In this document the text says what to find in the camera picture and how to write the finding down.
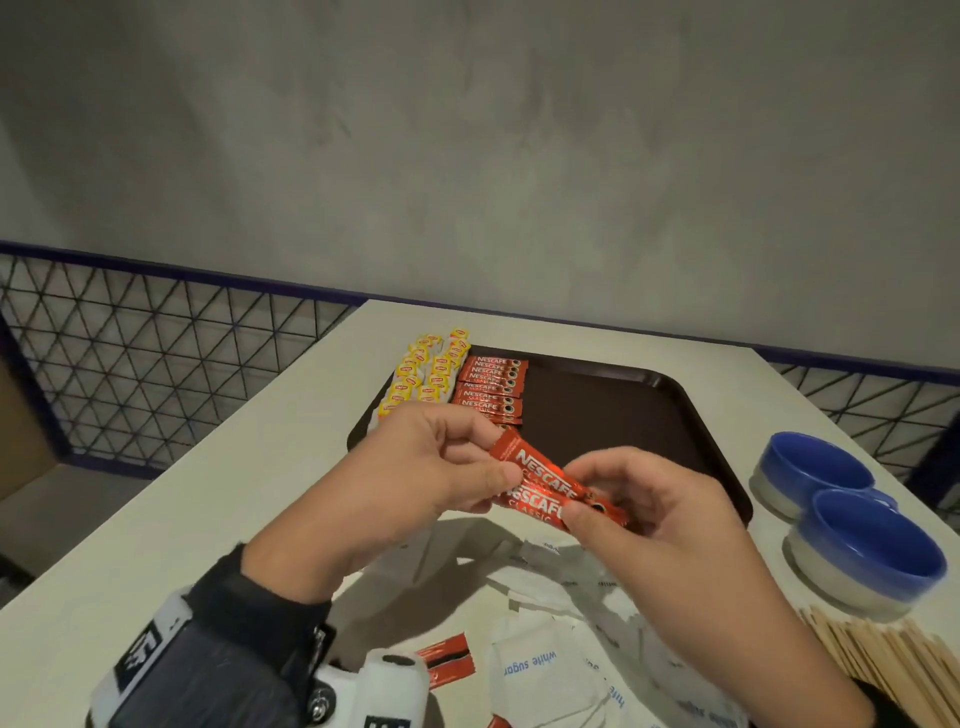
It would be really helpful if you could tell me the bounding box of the person's right hand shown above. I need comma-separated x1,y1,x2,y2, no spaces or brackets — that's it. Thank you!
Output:
560,447,875,728

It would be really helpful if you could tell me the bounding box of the person's left hand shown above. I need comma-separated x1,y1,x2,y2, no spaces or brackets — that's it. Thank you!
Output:
241,401,524,605

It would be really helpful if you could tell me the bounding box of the row of red Nescafe sachets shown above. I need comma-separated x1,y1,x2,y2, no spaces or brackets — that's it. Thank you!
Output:
449,354,530,429

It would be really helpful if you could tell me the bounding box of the red coffee stick sachet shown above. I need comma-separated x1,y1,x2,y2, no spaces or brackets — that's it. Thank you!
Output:
488,427,630,530
494,479,573,532

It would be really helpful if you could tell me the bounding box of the pile of red coffee sticks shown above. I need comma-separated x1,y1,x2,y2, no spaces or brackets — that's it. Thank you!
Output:
416,633,511,728

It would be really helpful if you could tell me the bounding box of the pile of white sugar sachets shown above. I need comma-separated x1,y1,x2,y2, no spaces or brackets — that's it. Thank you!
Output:
359,524,751,728

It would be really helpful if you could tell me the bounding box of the pile of wooden stirrers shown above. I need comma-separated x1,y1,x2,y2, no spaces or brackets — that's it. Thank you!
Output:
798,605,960,728

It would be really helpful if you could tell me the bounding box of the brown plastic tray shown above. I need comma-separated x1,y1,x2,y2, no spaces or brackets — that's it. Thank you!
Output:
346,344,754,526

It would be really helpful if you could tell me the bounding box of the blue and white bowl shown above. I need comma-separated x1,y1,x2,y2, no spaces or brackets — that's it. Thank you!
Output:
783,488,948,616
749,431,898,523

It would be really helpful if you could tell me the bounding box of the brown cardboard box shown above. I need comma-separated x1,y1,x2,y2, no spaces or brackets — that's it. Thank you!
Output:
0,359,58,500

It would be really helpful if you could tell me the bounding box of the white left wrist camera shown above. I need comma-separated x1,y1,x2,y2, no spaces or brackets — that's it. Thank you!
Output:
307,648,430,728

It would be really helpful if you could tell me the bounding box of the black right wrist strap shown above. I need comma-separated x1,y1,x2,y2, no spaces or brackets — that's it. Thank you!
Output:
854,678,920,728

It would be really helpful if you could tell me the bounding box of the black wrist strap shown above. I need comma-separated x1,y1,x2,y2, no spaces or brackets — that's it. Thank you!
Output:
854,678,920,728
86,543,339,728

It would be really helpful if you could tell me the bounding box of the black left wrist strap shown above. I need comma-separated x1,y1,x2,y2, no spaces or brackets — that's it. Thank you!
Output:
86,543,339,728

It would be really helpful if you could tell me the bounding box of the black metal furniture frame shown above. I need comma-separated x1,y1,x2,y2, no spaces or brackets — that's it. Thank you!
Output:
0,554,35,594

